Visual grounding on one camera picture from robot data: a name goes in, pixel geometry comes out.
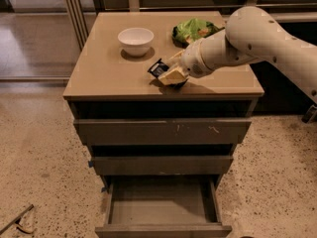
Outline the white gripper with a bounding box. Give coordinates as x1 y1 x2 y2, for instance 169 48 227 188
158 30 255 85

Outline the dark rxbar blueberry bar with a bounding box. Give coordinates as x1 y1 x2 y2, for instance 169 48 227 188
148 59 169 78

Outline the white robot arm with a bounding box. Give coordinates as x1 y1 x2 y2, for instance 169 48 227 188
158 6 317 102

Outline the grey drawer cabinet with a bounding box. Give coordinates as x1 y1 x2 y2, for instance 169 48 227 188
62 11 265 238

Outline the grey middle drawer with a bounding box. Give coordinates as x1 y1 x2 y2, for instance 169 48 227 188
91 156 233 176

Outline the grey drawer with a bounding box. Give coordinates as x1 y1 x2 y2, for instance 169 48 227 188
91 156 233 176
95 176 232 238
74 118 251 146

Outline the grey top drawer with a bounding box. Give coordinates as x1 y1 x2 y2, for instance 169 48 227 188
74 118 251 146

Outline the grey bottom drawer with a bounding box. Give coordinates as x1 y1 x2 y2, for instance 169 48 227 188
95 176 232 238

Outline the green chip bag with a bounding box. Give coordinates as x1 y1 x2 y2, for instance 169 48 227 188
171 18 223 47

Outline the white ceramic bowl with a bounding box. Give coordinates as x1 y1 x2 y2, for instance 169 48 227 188
118 28 155 57

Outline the dark object on floor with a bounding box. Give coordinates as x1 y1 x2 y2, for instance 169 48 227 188
301 105 317 123

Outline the metal window frame post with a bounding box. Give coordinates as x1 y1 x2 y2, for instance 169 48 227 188
64 0 88 50

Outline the floor tool with handle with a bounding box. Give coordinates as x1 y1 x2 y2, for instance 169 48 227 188
0 204 34 234

